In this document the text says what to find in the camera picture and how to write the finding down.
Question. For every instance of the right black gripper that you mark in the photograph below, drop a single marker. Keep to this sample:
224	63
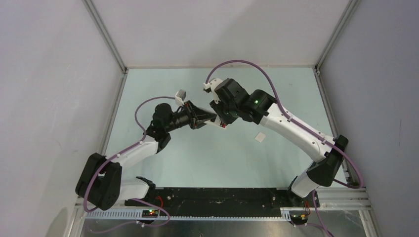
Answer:
217	107

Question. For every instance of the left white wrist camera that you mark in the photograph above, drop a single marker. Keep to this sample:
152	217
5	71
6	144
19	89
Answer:
180	97

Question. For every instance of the white slotted cable duct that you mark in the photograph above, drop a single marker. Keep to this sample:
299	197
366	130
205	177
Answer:
127	214

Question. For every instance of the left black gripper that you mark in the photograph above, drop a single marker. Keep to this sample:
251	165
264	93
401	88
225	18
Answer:
197	116

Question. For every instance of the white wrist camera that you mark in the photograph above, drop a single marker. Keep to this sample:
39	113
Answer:
211	86
180	97

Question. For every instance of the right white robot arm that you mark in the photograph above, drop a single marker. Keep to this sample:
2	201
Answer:
231	101

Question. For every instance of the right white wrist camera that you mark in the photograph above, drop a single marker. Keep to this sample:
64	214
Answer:
211	86

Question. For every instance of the white red remote control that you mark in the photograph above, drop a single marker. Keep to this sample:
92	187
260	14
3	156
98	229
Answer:
216	121

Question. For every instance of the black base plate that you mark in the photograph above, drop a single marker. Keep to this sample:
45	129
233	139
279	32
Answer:
225	202

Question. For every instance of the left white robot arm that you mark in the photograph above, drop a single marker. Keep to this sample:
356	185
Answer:
101	185

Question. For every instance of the white battery compartment cover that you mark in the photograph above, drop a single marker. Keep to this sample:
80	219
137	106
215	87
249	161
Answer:
260	137

